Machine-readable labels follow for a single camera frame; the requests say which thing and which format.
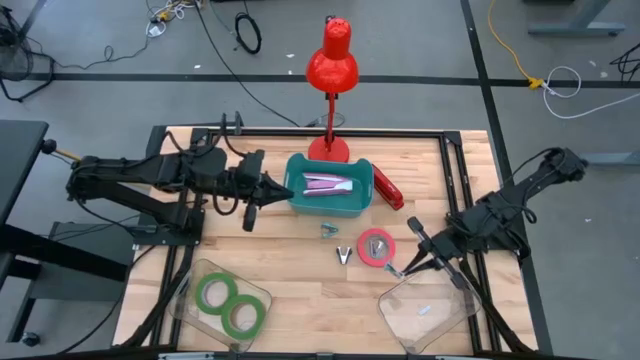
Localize yellow extension cord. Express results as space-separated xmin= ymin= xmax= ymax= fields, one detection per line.
xmin=487 ymin=0 xmax=545 ymax=91

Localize pile of mixed cables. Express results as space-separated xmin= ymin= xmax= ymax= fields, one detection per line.
xmin=144 ymin=0 xmax=204 ymax=39

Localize pink stapler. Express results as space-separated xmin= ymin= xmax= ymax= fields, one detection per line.
xmin=302 ymin=172 xmax=354 ymax=197

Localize long black floor cable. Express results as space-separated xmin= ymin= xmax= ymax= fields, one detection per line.
xmin=192 ymin=0 xmax=301 ymax=128

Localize wooden desk grey legs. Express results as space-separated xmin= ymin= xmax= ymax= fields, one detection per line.
xmin=527 ymin=0 xmax=640 ymax=167

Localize coiled black cable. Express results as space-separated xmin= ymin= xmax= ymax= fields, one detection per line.
xmin=234 ymin=12 xmax=263 ymax=55

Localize green tape roll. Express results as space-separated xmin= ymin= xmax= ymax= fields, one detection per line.
xmin=221 ymin=294 xmax=267 ymax=341
xmin=193 ymin=272 xmax=239 ymax=317

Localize red desk lamp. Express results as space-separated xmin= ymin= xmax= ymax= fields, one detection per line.
xmin=305 ymin=16 xmax=360 ymax=164

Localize clear plastic tray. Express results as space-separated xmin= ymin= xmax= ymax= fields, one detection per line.
xmin=167 ymin=258 xmax=274 ymax=355
xmin=377 ymin=255 xmax=483 ymax=355

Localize thin black floor cable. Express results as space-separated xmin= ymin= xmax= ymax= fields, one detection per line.
xmin=29 ymin=37 xmax=151 ymax=71

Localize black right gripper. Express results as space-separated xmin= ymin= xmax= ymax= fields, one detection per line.
xmin=401 ymin=215 xmax=469 ymax=291

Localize tangled black cables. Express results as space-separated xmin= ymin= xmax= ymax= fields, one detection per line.
xmin=609 ymin=42 xmax=640 ymax=81

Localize white floor cable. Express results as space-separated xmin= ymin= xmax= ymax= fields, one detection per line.
xmin=542 ymin=65 xmax=640 ymax=120

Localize pink tape roll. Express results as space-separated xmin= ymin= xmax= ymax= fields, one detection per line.
xmin=356 ymin=227 xmax=397 ymax=269

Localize black side desk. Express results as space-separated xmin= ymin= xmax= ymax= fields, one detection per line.
xmin=0 ymin=119 xmax=130 ymax=346

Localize black wire fan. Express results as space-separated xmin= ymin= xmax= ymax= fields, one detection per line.
xmin=0 ymin=4 xmax=55 ymax=103

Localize teal plastic bin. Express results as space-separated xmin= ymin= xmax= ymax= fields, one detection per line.
xmin=282 ymin=152 xmax=375 ymax=219

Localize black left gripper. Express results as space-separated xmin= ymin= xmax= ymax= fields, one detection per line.
xmin=232 ymin=148 xmax=295 ymax=232

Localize red stapler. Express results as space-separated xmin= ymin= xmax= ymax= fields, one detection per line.
xmin=372 ymin=164 xmax=405 ymax=212

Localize black metal table frame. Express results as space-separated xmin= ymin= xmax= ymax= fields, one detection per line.
xmin=119 ymin=127 xmax=536 ymax=354

